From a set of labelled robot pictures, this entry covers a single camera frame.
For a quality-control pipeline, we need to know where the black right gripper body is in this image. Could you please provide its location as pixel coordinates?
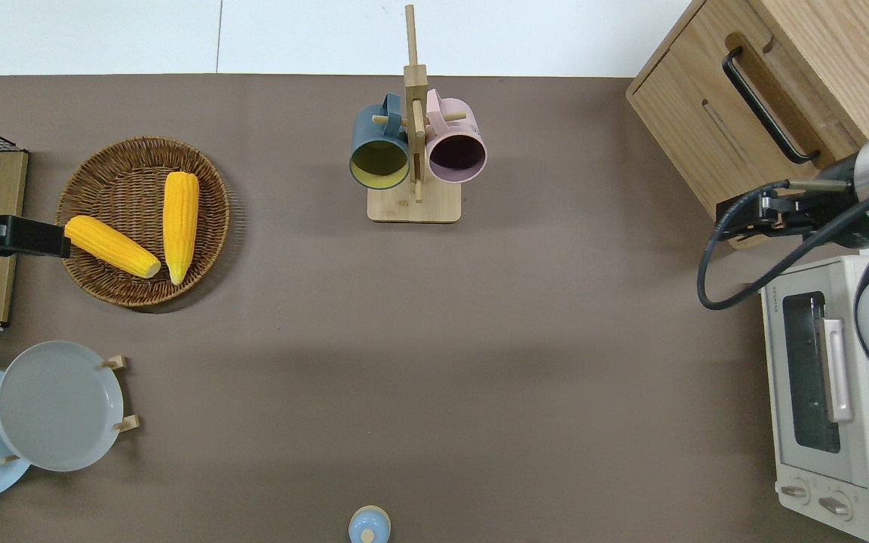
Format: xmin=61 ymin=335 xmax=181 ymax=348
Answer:
xmin=755 ymin=181 xmax=869 ymax=250

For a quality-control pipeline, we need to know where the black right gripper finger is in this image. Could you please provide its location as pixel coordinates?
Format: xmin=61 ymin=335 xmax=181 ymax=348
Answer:
xmin=715 ymin=190 xmax=766 ymax=247

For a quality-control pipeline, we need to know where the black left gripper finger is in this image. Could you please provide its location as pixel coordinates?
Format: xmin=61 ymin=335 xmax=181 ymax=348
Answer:
xmin=3 ymin=216 xmax=72 ymax=259

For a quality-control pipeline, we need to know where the pink mug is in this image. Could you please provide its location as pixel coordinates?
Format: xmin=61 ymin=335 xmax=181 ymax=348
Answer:
xmin=424 ymin=88 xmax=488 ymax=185

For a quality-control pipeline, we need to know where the yellow corn cob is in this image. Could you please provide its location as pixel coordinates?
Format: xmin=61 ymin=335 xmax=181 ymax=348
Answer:
xmin=64 ymin=215 xmax=162 ymax=280
xmin=162 ymin=171 xmax=201 ymax=287

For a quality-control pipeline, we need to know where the round wicker basket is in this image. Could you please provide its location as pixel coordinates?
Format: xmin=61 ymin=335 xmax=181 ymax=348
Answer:
xmin=55 ymin=136 xmax=232 ymax=308

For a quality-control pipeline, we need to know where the wooden cabinet box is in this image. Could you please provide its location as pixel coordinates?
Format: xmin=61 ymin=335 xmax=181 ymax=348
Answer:
xmin=625 ymin=0 xmax=869 ymax=251

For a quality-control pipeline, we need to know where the grey plate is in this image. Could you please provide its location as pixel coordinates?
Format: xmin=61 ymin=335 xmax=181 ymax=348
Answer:
xmin=0 ymin=341 xmax=125 ymax=473

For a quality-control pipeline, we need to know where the wooden plate rack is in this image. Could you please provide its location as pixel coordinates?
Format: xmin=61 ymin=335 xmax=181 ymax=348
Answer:
xmin=0 ymin=354 xmax=141 ymax=465

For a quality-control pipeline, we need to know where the white toaster oven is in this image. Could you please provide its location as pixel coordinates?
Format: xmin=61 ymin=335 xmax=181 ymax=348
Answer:
xmin=760 ymin=253 xmax=869 ymax=543

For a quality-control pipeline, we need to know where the wooden mug rack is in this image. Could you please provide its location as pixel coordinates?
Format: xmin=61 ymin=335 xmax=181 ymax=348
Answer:
xmin=367 ymin=4 xmax=469 ymax=224

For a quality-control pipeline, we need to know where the brown table mat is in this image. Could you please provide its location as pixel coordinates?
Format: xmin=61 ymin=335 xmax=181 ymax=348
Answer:
xmin=0 ymin=73 xmax=869 ymax=543

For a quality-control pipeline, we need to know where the dark blue mug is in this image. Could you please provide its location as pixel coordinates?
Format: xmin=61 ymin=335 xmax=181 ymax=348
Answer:
xmin=349 ymin=93 xmax=412 ymax=191

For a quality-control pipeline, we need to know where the small blue button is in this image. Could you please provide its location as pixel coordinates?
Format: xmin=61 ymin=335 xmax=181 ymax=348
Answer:
xmin=349 ymin=505 xmax=392 ymax=543

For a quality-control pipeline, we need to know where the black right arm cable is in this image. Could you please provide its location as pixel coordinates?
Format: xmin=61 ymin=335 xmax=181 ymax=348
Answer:
xmin=697 ymin=175 xmax=869 ymax=311

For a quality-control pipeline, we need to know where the black cabinet handle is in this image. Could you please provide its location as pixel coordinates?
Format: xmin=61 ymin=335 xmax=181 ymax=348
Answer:
xmin=722 ymin=46 xmax=821 ymax=165

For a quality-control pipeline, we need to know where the silver toaster door handle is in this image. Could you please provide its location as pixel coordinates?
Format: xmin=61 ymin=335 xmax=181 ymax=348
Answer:
xmin=814 ymin=317 xmax=856 ymax=424

